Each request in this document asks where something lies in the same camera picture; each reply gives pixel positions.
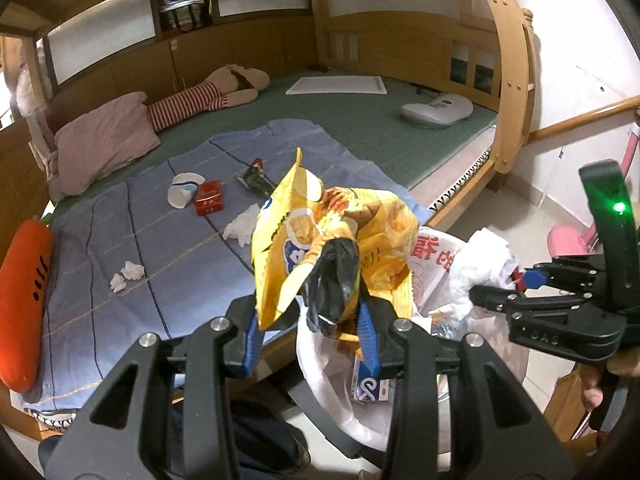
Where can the dark green wrapper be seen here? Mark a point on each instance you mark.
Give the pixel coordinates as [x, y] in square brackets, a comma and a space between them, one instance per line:
[255, 177]

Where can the orange carrot plush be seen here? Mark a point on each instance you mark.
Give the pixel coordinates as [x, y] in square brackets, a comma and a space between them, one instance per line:
[22, 300]

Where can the yellow chip bag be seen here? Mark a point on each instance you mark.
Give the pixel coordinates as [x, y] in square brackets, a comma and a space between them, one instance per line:
[300, 240]

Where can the blue blanket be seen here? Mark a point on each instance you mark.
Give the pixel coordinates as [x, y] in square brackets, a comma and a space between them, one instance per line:
[150, 240]

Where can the white blue paper cup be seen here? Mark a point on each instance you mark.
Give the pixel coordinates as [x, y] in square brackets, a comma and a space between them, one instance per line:
[182, 192]

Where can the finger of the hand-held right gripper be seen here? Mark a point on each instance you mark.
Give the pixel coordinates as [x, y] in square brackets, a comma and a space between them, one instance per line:
[534, 278]
[492, 297]

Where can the wooden bed frame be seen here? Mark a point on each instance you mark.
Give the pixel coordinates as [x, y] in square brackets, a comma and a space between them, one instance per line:
[400, 45]

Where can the green bed mat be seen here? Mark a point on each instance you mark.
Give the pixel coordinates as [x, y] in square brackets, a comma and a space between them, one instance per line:
[360, 135]

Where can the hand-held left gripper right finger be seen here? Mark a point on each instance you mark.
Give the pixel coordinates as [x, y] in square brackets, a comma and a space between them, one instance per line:
[370, 342]

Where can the red cardboard box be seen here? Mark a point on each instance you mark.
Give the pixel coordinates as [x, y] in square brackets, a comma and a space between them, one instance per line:
[209, 199]

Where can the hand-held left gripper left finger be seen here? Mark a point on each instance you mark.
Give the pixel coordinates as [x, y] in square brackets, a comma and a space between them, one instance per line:
[250, 347]

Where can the pink pillow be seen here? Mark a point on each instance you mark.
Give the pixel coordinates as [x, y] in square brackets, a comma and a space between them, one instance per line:
[105, 145]

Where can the blue white packet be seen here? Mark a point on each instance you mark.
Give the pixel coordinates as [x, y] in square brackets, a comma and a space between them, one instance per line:
[367, 385]

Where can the white plastic device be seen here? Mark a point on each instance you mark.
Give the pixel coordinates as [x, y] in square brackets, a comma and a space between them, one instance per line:
[440, 110]

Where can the small crumpled white tissue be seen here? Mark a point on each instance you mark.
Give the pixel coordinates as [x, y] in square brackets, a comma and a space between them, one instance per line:
[133, 270]
[118, 282]

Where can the pink stool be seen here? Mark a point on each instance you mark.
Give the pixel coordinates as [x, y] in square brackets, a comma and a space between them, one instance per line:
[565, 240]

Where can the person's right hand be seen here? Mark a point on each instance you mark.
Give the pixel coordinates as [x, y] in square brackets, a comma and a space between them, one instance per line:
[592, 387]

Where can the white plastic bag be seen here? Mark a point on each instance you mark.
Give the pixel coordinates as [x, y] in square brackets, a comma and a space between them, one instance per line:
[435, 260]

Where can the black plastic piece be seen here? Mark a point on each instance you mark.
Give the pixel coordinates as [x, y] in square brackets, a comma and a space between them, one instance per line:
[335, 280]

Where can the stack of books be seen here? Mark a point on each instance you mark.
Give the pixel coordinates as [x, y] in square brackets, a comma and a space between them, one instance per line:
[182, 0]

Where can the brown box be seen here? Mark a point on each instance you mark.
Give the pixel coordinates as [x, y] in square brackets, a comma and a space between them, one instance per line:
[565, 405]

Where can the white flat board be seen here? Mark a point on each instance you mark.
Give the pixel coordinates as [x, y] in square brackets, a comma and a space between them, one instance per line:
[335, 85]

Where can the large crumpled white tissue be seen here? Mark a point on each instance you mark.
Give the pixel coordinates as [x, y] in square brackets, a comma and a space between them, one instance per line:
[242, 225]

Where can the striped stuffed doll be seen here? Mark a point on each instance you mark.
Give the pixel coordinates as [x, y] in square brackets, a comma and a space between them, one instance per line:
[200, 100]

